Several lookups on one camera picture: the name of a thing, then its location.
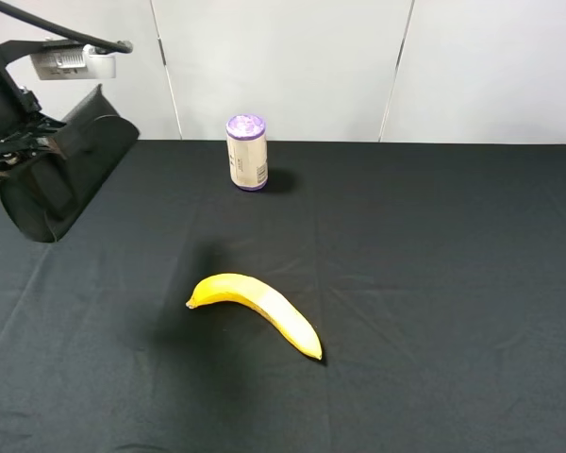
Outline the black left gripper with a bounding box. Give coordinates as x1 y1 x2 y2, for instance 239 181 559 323
0 41 65 179

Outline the black cloth pouch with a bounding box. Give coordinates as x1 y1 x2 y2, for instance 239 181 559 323
0 85 140 243

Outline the purple lidded cylindrical can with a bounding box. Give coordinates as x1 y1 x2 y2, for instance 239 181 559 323
225 114 268 192

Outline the yellow banana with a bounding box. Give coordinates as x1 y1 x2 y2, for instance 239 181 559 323
186 273 323 361

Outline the black tablecloth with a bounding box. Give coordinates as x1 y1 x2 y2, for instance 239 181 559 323
0 141 566 452

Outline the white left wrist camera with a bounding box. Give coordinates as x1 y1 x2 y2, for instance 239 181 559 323
30 44 116 80

